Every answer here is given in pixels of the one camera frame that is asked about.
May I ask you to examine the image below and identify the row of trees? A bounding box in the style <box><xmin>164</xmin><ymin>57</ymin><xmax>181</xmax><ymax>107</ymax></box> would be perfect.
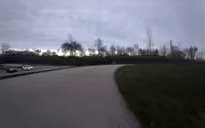
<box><xmin>0</xmin><ymin>29</ymin><xmax>205</xmax><ymax>58</ymax></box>

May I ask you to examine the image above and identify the long dark hedge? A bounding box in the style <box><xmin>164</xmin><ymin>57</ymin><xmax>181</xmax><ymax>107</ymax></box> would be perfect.
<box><xmin>0</xmin><ymin>54</ymin><xmax>205</xmax><ymax>66</ymax></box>

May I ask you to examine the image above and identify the green grass area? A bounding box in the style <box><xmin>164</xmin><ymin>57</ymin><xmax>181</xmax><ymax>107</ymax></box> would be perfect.
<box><xmin>114</xmin><ymin>63</ymin><xmax>205</xmax><ymax>128</ymax></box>

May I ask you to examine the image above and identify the grey asphalt path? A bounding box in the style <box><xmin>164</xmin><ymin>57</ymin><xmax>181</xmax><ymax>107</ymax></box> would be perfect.
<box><xmin>0</xmin><ymin>64</ymin><xmax>143</xmax><ymax>128</ymax></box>

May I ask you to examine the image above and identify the white car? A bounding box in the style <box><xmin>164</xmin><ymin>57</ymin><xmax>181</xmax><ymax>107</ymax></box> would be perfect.
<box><xmin>21</xmin><ymin>64</ymin><xmax>35</xmax><ymax>72</ymax></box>

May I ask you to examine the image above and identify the dark car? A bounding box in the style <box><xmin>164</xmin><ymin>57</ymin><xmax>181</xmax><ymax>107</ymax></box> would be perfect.
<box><xmin>5</xmin><ymin>67</ymin><xmax>19</xmax><ymax>74</ymax></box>

